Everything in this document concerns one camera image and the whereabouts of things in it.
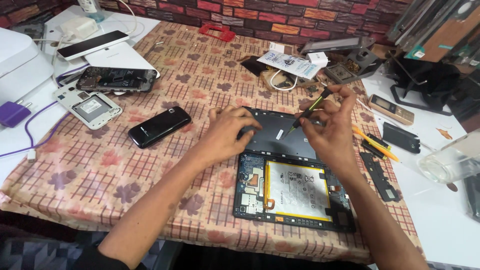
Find person's left hand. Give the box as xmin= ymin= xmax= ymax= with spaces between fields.
xmin=200 ymin=106 xmax=263 ymax=166

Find person's right hand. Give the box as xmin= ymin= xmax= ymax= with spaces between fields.
xmin=294 ymin=84 xmax=361 ymax=172

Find black green-striped screwdriver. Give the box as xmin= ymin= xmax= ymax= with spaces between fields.
xmin=287 ymin=87 xmax=334 ymax=138

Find dark grey tablet back cover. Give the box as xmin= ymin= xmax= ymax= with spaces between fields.
xmin=238 ymin=106 xmax=328 ymax=163

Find small black phone part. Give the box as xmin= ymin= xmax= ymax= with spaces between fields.
xmin=361 ymin=133 xmax=391 ymax=160

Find orange plastic pry tool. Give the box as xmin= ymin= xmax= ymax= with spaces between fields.
xmin=351 ymin=125 xmax=400 ymax=163

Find glossy black phone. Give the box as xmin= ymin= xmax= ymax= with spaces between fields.
xmin=127 ymin=106 xmax=193 ymax=150

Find gold keypad phone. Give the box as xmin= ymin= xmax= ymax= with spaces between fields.
xmin=367 ymin=94 xmax=415 ymax=126

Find opened tablet with white battery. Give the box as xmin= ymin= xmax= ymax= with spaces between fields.
xmin=232 ymin=151 xmax=357 ymax=234

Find black phone back cover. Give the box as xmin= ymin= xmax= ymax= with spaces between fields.
xmin=382 ymin=122 xmax=422 ymax=155

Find grey soldering iron stand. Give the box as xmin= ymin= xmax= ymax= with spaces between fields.
xmin=324 ymin=48 xmax=383 ymax=85

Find small white charger cube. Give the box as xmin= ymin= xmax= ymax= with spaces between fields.
xmin=305 ymin=52 xmax=331 ymax=68

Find white packet with blue print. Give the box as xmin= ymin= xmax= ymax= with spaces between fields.
xmin=256 ymin=50 xmax=323 ymax=80

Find floral checkered tablecloth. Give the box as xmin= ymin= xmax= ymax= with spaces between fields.
xmin=0 ymin=20 xmax=426 ymax=265

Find black bag with stand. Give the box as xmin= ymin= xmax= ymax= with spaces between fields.
xmin=386 ymin=50 xmax=463 ymax=117

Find metal tweezers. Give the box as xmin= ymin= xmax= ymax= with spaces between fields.
xmin=143 ymin=39 xmax=166 ymax=61

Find black disassembled phone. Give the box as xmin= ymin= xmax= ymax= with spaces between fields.
xmin=75 ymin=66 xmax=158 ymax=94

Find white phone without back cover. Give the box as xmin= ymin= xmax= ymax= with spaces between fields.
xmin=52 ymin=84 xmax=124 ymax=131

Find dark device at table edge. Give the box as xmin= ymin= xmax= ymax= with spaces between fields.
xmin=463 ymin=173 xmax=480 ymax=223

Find rack of packaged phone parts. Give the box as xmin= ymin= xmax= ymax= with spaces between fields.
xmin=386 ymin=0 xmax=480 ymax=70

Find white phone with black screen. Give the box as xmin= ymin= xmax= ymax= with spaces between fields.
xmin=56 ymin=30 xmax=130 ymax=62

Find white power adapter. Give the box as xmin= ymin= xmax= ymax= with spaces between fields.
xmin=60 ymin=16 xmax=99 ymax=40

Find clear plastic bottle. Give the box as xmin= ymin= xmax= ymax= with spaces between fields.
xmin=77 ymin=0 xmax=106 ymax=23

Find purple charger plug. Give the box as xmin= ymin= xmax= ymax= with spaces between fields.
xmin=0 ymin=99 xmax=33 ymax=129

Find long black plastic frame part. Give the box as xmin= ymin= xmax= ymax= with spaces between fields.
xmin=359 ymin=151 xmax=401 ymax=203

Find brown case with white cable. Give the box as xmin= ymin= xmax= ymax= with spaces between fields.
xmin=260 ymin=69 xmax=320 ymax=93

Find red phone frame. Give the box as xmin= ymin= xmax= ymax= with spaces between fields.
xmin=198 ymin=23 xmax=237 ymax=42

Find white cable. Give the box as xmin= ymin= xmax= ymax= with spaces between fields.
xmin=32 ymin=0 xmax=145 ymax=76

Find purple cable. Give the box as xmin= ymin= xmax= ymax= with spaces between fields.
xmin=0 ymin=63 xmax=91 ymax=159

